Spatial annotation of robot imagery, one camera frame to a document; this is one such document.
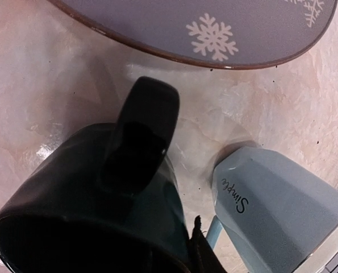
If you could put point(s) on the grey deer pattern plate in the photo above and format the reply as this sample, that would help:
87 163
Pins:
227 34

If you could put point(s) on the light blue mug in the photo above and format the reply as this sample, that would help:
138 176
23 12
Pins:
279 216

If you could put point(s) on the dark green mug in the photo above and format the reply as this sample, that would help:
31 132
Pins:
106 200

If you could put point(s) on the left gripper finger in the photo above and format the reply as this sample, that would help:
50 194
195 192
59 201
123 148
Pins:
203 259

